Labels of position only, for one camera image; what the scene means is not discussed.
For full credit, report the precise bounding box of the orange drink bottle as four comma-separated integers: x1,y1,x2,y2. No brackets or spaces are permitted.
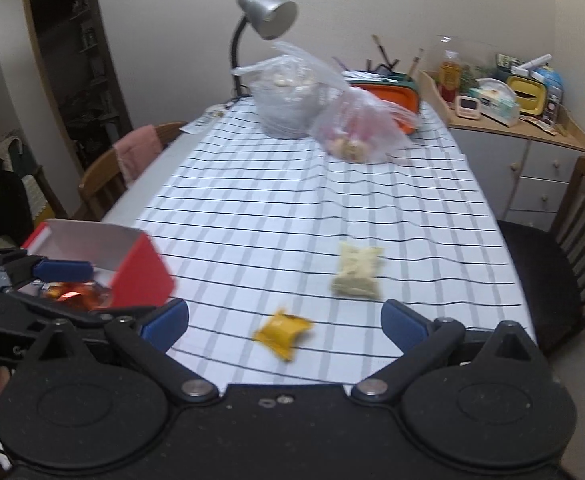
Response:
439,50,460,103

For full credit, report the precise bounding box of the clear plastic bag of snacks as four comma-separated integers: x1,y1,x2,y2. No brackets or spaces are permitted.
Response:
309,82,420,165

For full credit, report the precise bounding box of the white paper leaflet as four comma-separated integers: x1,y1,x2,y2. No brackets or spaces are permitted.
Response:
180,104,228,135

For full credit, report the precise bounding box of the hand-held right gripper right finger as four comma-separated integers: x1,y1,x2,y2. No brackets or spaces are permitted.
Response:
351,299,555,405

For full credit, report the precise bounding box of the white kitchen timer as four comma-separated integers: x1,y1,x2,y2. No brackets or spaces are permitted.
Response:
453,94,483,120

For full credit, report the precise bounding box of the metallic red-brown snack bag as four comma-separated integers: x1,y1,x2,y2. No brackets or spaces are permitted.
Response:
40,280,116,311

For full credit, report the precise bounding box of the dark wooden slatted chair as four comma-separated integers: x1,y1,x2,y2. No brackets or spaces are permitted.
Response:
497,155,585,356

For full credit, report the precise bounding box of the dark wooden bookcase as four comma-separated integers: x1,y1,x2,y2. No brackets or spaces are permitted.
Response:
20,0,133,176

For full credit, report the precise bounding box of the silver desk lamp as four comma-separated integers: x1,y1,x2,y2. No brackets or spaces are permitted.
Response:
230,0,298,98

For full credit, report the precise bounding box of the yellow snack packet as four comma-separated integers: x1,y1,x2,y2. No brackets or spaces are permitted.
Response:
252,308,314,363

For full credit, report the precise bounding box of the beige snack packet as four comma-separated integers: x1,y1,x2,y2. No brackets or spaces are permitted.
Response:
329,240,385,302

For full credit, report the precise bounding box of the white wipes pack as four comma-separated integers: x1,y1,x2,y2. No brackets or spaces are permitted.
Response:
469,80,523,126

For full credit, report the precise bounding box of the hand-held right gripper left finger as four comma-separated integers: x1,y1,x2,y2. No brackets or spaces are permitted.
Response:
20,299,220,406

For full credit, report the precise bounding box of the chair with yellow cushion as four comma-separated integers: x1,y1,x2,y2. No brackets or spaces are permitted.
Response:
0,135,53,221

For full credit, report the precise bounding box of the red and white cardboard box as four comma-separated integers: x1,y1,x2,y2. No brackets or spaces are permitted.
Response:
21,219,176,310

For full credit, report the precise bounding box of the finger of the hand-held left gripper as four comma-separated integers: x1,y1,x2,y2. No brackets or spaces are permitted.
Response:
25,257,94,286
2,287,146,331

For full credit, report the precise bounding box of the yellow tissue box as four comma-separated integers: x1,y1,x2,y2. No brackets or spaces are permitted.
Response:
505,74,545,117

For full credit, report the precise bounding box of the orange container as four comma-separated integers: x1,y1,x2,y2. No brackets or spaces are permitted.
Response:
345,72,423,136

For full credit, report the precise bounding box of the pink towel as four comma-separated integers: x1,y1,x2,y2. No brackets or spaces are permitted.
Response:
112,125,163,186

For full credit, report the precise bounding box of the clear plastic bag with bowl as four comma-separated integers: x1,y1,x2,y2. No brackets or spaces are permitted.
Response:
230,41,348,140

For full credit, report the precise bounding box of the white wooden sideboard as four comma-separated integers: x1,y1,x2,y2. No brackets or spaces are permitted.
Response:
447,125,585,231

